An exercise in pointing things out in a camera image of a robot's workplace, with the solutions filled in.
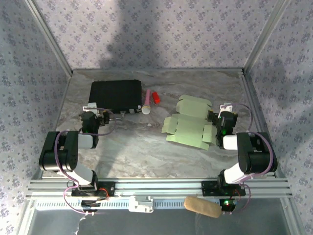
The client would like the light green paper box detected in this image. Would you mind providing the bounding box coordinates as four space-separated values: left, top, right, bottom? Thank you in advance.
161 94 221 150

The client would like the pink microphone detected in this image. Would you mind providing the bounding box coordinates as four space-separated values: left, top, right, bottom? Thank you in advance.
141 89 152 115

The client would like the black controller board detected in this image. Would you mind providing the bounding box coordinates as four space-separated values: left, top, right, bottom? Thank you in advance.
219 198 237 213
81 199 101 213

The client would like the tan foam roll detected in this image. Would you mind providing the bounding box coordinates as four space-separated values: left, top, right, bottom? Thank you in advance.
183 195 222 218

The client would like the white plastic clip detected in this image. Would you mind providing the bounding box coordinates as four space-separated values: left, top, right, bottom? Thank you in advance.
129 195 155 213

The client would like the aluminium side rail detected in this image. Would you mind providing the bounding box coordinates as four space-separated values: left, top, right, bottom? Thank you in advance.
241 70 286 179

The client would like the black case with metal handle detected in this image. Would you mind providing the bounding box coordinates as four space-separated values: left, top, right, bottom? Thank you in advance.
88 79 144 123

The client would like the aluminium back rail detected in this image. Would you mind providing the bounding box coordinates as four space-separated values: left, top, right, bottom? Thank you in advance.
72 68 245 72

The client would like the white slotted cable duct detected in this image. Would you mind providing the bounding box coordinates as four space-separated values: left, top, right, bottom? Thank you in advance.
35 197 221 210

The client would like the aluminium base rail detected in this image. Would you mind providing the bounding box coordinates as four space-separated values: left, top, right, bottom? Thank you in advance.
27 178 293 199

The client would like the aluminium corner post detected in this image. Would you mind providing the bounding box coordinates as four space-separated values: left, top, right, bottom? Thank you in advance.
26 0 74 75
242 0 294 74

